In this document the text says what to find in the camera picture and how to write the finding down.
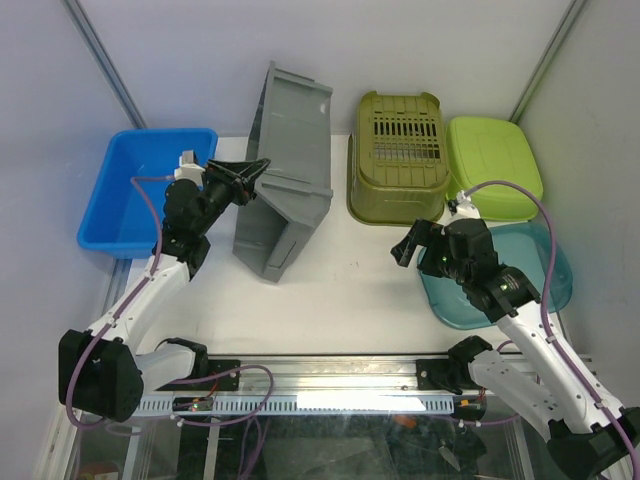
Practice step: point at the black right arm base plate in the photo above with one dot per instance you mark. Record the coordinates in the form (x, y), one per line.
(435, 372)

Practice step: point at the aluminium corner post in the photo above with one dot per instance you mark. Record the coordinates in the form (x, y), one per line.
(558, 39)
(104, 62)

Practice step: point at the teal transparent tub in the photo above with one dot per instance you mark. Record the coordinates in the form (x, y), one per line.
(525, 246)

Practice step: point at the left aluminium corner post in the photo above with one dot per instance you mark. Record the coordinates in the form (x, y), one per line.
(104, 62)

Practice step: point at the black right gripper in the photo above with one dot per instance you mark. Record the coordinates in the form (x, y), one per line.
(425, 234)

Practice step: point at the right aluminium corner post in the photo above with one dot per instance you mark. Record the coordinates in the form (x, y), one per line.
(558, 39)

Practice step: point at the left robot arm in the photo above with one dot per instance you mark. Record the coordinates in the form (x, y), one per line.
(99, 369)

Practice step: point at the grey plastic crate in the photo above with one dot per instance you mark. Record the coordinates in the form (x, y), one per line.
(291, 127)

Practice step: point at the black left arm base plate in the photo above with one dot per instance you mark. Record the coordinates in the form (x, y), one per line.
(221, 383)

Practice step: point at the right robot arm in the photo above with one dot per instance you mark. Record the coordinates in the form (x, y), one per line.
(585, 428)

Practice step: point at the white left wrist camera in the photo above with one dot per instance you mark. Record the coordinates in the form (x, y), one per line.
(189, 168)

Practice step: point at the olive green slotted basket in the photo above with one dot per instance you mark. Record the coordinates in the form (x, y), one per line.
(398, 168)

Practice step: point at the white slotted cable duct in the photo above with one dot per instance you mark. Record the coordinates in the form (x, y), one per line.
(306, 403)

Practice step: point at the blue plastic tub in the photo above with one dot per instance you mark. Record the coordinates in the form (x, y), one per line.
(117, 220)

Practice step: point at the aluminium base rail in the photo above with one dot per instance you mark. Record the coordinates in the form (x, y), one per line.
(380, 374)

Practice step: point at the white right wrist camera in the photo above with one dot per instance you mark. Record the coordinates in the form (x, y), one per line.
(461, 207)

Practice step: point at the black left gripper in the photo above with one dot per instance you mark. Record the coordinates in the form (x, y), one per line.
(240, 177)

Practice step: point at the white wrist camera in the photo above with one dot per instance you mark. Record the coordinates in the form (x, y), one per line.
(461, 207)
(189, 168)

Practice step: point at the lime green plastic basin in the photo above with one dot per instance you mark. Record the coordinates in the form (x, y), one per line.
(482, 149)

